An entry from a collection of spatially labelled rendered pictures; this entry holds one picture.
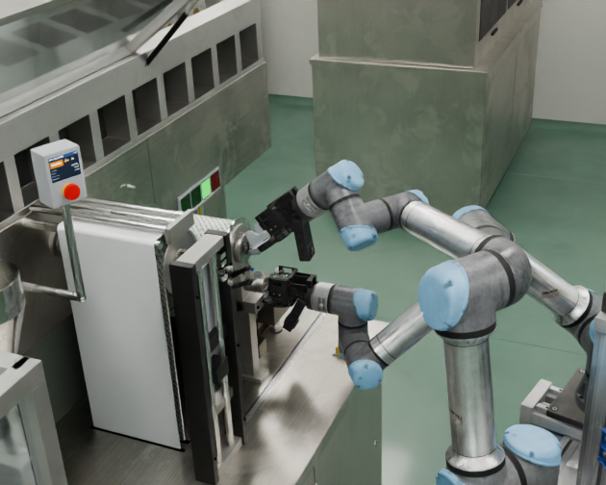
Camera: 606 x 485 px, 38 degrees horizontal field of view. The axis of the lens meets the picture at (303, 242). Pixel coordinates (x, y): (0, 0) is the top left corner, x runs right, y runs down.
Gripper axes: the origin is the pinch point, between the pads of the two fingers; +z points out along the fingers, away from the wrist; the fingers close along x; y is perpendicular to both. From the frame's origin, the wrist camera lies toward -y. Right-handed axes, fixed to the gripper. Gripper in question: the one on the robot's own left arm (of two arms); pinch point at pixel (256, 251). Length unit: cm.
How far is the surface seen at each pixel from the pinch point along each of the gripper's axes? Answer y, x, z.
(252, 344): -17.8, 6.3, 14.4
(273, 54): 66, -449, 211
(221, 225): 10.3, 3.2, 0.6
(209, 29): 54, -53, 3
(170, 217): 19.4, 29.5, -11.1
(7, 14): 56, 73, -49
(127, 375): -2.0, 36.8, 22.0
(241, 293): -5.6, 7.5, 5.7
